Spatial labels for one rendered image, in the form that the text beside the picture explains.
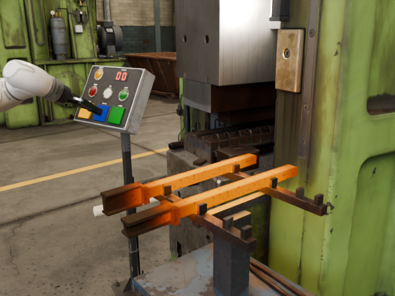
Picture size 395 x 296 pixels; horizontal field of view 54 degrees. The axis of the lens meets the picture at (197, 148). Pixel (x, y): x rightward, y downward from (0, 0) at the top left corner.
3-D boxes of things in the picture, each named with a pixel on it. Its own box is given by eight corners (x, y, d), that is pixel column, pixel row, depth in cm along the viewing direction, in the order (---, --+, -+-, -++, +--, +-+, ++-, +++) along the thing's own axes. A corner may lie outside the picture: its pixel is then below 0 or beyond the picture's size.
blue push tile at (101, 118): (103, 122, 168) (108, 106, 169) (92, 119, 172) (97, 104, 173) (106, 123, 170) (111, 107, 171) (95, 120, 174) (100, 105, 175)
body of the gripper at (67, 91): (47, 99, 153) (66, 107, 161) (60, 101, 148) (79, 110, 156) (53, 82, 154) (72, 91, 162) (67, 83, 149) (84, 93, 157)
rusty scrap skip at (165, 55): (173, 102, 752) (172, 57, 727) (124, 91, 891) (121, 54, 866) (218, 96, 826) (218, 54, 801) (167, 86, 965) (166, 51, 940)
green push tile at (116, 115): (119, 124, 162) (124, 107, 163) (107, 122, 166) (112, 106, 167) (122, 125, 164) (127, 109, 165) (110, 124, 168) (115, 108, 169)
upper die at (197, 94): (210, 113, 127) (210, 84, 124) (183, 104, 144) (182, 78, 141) (304, 101, 147) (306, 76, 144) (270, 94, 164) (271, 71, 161)
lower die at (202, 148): (210, 164, 132) (210, 140, 130) (183, 149, 149) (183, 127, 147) (301, 145, 152) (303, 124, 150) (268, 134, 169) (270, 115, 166)
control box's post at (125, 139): (133, 293, 208) (119, 93, 176) (130, 289, 211) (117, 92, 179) (140, 291, 209) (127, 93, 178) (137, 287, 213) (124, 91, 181)
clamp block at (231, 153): (230, 174, 122) (230, 155, 120) (216, 167, 129) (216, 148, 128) (260, 168, 128) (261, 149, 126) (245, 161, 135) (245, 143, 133)
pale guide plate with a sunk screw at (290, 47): (295, 92, 108) (299, 29, 103) (274, 88, 116) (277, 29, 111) (300, 91, 109) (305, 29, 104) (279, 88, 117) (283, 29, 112)
